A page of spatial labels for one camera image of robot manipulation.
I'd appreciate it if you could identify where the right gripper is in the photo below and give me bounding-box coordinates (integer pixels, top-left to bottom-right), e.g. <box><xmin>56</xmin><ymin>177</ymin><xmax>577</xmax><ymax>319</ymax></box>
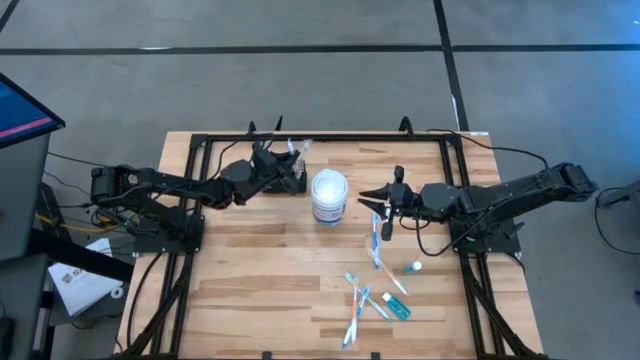
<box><xmin>357</xmin><ymin>165</ymin><xmax>426</xmax><ymax>242</ymax></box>

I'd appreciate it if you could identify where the black wire basket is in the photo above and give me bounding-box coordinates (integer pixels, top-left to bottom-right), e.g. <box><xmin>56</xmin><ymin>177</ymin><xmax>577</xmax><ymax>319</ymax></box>
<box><xmin>259</xmin><ymin>158</ymin><xmax>309</xmax><ymax>195</ymax></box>

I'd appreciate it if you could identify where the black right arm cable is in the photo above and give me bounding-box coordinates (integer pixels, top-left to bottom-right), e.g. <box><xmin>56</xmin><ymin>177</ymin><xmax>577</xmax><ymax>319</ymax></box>
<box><xmin>398</xmin><ymin>128</ymin><xmax>550</xmax><ymax>258</ymax></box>

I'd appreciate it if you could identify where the yellow floor cable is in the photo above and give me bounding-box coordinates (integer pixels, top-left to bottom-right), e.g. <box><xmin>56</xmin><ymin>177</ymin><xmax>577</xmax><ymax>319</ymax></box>
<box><xmin>33</xmin><ymin>197</ymin><xmax>139</xmax><ymax>235</ymax></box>

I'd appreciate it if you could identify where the black desk beam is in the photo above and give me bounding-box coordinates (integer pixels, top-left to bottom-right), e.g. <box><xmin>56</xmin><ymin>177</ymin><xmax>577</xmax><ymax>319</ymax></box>
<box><xmin>27</xmin><ymin>227</ymin><xmax>136</xmax><ymax>284</ymax></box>

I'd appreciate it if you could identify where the white wipes canister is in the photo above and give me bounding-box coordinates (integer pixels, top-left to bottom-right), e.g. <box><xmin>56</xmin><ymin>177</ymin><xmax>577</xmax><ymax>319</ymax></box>
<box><xmin>310</xmin><ymin>168</ymin><xmax>350</xmax><ymax>228</ymax></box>

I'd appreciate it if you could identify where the green toothbrush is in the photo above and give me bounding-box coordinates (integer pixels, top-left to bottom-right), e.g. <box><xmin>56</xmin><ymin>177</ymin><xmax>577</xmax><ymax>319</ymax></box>
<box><xmin>343</xmin><ymin>271</ymin><xmax>393</xmax><ymax>322</ymax></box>
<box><xmin>298</xmin><ymin>138</ymin><xmax>315</xmax><ymax>180</ymax></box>

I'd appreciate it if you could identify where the white printed paper sheet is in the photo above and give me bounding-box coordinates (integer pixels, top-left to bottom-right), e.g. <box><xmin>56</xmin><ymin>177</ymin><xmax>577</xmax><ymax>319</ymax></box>
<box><xmin>47</xmin><ymin>237</ymin><xmax>125</xmax><ymax>318</ymax></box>

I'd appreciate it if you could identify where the blue screen monitor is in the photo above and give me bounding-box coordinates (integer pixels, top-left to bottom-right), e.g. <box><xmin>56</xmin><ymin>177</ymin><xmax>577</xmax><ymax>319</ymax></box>
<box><xmin>0</xmin><ymin>72</ymin><xmax>67</xmax><ymax>150</ymax></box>

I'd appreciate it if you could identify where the black aluminium table frame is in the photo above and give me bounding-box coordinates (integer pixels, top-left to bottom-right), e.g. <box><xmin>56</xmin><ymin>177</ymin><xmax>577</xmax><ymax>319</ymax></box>
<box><xmin>112</xmin><ymin>115</ymin><xmax>551</xmax><ymax>360</ymax></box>

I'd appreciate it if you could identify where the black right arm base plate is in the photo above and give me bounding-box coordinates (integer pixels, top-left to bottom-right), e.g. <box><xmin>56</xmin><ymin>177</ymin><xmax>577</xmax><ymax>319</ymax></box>
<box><xmin>451</xmin><ymin>219</ymin><xmax>522</xmax><ymax>255</ymax></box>

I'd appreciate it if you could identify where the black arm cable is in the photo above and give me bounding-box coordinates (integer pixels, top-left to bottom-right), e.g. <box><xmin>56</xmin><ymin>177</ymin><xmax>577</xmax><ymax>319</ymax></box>
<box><xmin>212</xmin><ymin>130</ymin><xmax>261</xmax><ymax>181</ymax></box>
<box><xmin>398</xmin><ymin>128</ymin><xmax>550</xmax><ymax>258</ymax></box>

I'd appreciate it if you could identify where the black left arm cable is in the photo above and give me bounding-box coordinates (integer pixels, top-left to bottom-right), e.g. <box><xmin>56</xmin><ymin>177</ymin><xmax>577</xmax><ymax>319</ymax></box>
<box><xmin>212</xmin><ymin>130</ymin><xmax>261</xmax><ymax>181</ymax></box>

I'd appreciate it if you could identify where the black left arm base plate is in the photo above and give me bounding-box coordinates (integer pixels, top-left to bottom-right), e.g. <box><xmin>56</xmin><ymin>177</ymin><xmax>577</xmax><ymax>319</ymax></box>
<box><xmin>131</xmin><ymin>213</ymin><xmax>207</xmax><ymax>255</ymax></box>

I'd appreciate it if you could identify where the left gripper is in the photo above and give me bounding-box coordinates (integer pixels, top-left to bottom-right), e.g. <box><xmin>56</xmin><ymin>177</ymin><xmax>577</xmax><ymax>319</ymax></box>
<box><xmin>249</xmin><ymin>141</ymin><xmax>301</xmax><ymax>195</ymax></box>

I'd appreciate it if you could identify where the black floor cable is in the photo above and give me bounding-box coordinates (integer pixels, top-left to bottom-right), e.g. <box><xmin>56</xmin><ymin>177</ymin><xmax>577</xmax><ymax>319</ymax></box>
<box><xmin>593</xmin><ymin>186</ymin><xmax>640</xmax><ymax>257</ymax></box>

